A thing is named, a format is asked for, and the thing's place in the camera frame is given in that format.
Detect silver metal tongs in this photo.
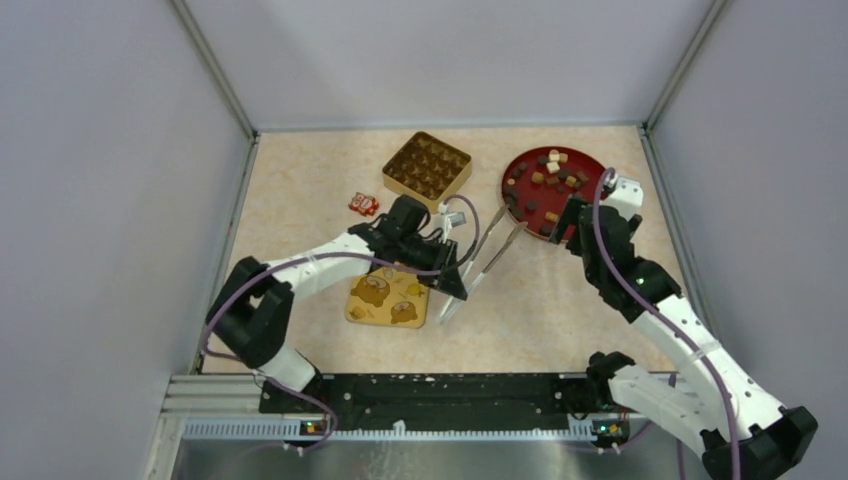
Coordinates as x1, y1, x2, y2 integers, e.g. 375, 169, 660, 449
437, 204, 527, 326

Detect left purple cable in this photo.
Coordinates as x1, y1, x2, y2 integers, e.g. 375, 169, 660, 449
199, 193, 481, 362

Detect red round plate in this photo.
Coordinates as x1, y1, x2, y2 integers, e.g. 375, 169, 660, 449
500, 146, 605, 240

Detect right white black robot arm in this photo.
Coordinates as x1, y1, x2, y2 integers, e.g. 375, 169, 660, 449
550, 169, 818, 479

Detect grey aluminium rail frame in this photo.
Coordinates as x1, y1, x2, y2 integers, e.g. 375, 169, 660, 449
145, 375, 686, 479

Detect yellow bear tin lid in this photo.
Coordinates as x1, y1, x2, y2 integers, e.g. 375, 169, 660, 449
344, 267, 430, 329

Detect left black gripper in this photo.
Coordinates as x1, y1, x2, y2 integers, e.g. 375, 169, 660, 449
397, 233, 467, 300

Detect gold chocolate tin box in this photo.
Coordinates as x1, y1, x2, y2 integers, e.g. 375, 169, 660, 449
382, 131, 472, 213

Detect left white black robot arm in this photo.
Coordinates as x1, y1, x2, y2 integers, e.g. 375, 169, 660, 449
203, 195, 468, 414

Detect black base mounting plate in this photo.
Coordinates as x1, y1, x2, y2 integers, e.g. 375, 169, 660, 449
258, 372, 654, 433

